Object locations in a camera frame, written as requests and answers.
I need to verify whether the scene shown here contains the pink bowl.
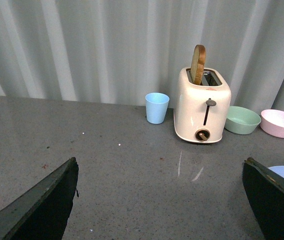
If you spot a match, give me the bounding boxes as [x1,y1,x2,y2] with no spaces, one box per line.
[260,109,284,139]

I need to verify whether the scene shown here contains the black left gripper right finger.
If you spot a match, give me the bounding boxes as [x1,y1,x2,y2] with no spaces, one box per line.
[242,157,284,240]

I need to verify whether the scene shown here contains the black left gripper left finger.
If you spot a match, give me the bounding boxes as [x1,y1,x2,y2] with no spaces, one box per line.
[0,157,79,240]

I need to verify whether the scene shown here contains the green bowl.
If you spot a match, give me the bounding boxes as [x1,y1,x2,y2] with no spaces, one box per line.
[225,106,261,135]

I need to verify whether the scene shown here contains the bread slice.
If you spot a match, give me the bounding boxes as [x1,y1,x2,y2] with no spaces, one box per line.
[190,44,206,85]

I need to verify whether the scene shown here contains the light blue cup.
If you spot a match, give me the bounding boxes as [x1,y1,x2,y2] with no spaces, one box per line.
[145,92,170,125]

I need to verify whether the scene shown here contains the cream toaster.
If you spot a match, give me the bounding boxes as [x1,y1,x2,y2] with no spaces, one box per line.
[174,67,232,144]

